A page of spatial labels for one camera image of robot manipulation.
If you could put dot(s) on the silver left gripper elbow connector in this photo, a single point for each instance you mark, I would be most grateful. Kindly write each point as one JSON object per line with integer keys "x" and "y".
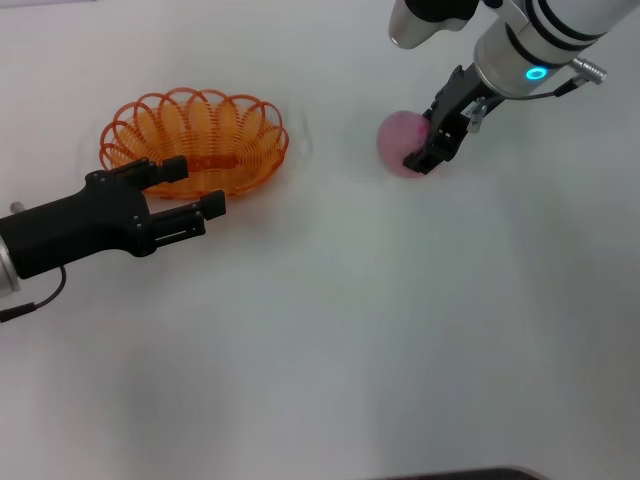
{"x": 17, "y": 206}

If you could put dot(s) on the silver right gripper elbow connector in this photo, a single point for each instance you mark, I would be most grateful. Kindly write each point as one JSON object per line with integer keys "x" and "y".
{"x": 476, "y": 116}

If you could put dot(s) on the orange plastic woven basket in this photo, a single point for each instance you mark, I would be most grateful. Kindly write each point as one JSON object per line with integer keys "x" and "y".
{"x": 220, "y": 135}

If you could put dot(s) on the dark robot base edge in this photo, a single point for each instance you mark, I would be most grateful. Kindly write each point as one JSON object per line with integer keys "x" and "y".
{"x": 465, "y": 475}

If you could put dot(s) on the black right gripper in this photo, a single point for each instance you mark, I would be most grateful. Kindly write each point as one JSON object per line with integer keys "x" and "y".
{"x": 457, "y": 97}

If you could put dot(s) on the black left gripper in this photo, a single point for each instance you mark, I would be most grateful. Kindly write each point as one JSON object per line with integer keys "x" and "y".
{"x": 85, "y": 225}

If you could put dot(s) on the pink peach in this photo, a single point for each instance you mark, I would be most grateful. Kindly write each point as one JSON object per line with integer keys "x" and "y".
{"x": 397, "y": 140}

